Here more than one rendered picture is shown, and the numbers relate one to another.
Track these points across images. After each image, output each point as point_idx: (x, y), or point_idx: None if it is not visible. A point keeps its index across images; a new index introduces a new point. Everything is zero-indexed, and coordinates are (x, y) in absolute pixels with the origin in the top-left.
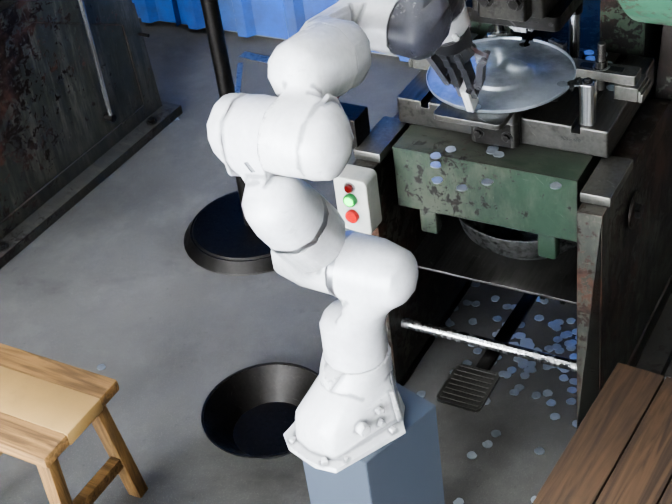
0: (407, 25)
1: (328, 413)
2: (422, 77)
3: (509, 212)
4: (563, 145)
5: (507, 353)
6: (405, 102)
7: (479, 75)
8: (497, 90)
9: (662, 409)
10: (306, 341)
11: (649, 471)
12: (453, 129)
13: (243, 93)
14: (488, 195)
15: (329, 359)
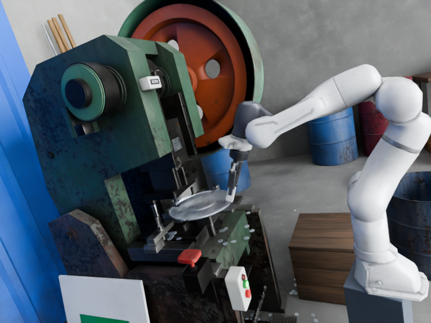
0: None
1: (406, 260)
2: (170, 246)
3: (241, 245)
4: (223, 214)
5: (259, 313)
6: (190, 248)
7: (240, 172)
8: (215, 201)
9: (307, 234)
10: None
11: (337, 232)
12: (204, 243)
13: (389, 84)
14: (236, 244)
15: (388, 243)
